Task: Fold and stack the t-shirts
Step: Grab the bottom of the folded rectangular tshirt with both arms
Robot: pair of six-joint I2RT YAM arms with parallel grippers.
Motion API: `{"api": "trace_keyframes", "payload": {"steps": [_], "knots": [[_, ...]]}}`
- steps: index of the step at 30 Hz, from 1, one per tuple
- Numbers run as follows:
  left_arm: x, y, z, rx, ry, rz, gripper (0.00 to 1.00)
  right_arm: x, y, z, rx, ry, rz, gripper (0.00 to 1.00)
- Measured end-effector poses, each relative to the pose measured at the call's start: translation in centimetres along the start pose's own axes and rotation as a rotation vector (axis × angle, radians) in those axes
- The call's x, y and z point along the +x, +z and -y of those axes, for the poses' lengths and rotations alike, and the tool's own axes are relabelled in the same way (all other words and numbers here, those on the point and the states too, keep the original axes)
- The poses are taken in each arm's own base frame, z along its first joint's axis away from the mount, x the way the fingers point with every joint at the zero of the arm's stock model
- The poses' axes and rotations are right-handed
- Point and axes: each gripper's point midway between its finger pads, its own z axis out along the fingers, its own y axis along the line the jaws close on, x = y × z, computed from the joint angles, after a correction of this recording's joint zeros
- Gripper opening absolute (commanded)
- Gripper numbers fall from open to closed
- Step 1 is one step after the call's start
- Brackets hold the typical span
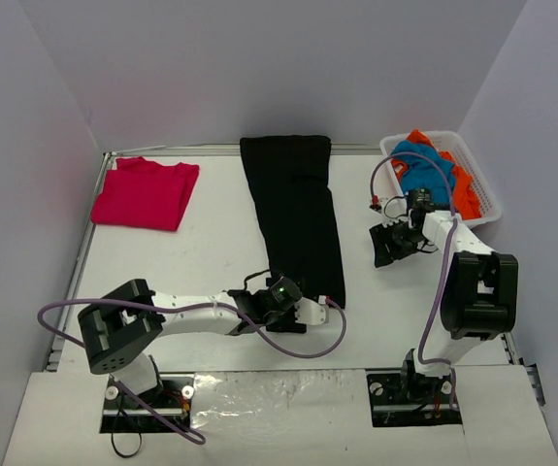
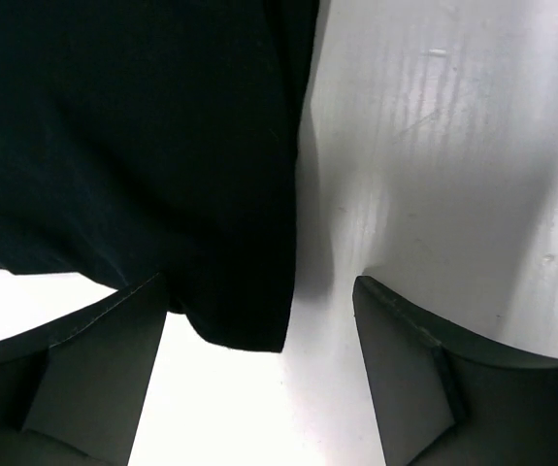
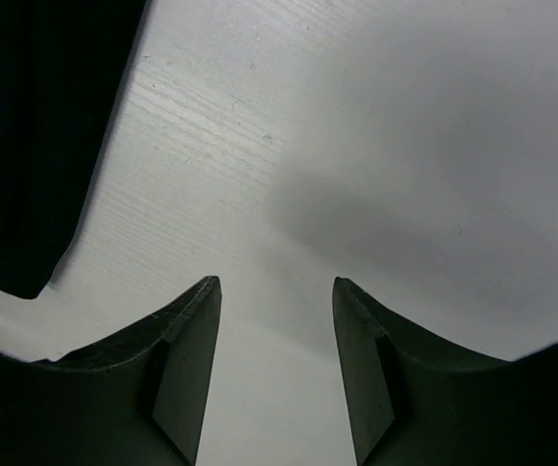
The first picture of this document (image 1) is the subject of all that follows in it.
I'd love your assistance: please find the black t-shirt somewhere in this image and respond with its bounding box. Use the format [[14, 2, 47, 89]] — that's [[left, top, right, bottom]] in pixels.
[[240, 135, 346, 308]]

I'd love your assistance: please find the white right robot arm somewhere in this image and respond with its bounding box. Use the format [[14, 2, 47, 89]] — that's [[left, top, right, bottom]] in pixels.
[[370, 188, 519, 402]]

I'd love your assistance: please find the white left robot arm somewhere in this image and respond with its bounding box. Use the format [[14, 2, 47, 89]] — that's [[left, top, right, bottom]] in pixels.
[[78, 277, 325, 406]]

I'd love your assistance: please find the orange t-shirt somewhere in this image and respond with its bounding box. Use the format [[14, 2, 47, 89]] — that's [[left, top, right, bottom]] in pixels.
[[403, 129, 481, 220]]

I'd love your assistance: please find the blue t-shirt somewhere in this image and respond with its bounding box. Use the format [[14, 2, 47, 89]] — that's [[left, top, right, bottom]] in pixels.
[[391, 140, 456, 204]]

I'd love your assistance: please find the white plastic basket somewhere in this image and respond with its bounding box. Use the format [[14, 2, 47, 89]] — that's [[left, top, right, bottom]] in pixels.
[[380, 130, 502, 227]]

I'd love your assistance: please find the red folded t-shirt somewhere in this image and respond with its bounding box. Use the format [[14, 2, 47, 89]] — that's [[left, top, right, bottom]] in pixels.
[[90, 156, 200, 232]]

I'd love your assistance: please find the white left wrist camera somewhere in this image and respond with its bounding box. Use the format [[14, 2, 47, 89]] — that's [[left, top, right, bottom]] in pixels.
[[294, 295, 329, 326]]

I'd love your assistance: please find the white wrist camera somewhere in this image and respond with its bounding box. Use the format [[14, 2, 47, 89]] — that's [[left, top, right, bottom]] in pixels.
[[378, 195, 408, 226], [294, 295, 329, 326]]

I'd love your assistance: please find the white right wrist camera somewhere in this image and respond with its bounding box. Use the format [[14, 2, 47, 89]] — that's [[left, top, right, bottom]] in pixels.
[[378, 195, 408, 226]]

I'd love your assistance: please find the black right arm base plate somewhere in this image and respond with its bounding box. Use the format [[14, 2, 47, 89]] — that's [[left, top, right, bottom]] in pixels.
[[366, 370, 462, 428]]

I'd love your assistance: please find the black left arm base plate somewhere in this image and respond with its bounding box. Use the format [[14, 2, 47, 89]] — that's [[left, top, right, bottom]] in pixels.
[[99, 373, 194, 434]]

